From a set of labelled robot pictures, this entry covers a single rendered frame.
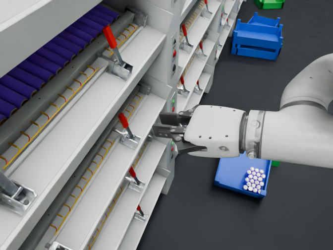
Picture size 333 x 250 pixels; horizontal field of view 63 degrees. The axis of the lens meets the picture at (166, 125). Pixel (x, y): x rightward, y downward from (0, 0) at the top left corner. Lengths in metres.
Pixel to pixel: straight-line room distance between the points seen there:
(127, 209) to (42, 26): 0.56
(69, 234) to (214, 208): 0.72
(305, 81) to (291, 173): 0.87
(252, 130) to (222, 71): 1.35
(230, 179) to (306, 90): 0.76
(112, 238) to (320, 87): 0.56
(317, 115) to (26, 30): 0.41
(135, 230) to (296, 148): 0.63
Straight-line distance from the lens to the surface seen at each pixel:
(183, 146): 0.49
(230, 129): 0.48
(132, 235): 0.94
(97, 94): 0.46
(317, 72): 0.48
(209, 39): 1.42
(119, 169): 0.60
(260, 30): 2.11
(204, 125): 0.49
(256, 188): 1.15
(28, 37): 0.30
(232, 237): 1.11
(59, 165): 0.39
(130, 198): 0.78
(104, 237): 0.74
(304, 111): 0.49
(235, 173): 1.22
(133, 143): 0.62
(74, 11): 0.35
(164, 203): 1.14
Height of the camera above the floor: 1.01
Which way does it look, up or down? 46 degrees down
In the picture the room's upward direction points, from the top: straight up
